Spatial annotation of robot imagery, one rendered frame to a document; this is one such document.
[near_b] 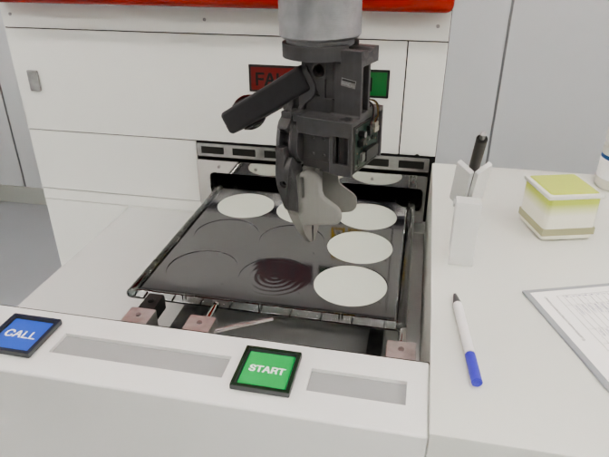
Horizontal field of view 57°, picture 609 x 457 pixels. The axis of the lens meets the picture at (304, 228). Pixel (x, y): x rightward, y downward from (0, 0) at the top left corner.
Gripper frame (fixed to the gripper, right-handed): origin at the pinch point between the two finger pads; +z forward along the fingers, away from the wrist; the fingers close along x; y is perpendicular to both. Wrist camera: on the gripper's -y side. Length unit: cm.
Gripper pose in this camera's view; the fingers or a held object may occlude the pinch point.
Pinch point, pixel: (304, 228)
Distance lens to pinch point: 61.3
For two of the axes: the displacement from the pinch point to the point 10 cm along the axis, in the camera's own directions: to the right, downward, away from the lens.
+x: 5.0, -4.1, 7.6
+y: 8.6, 2.2, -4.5
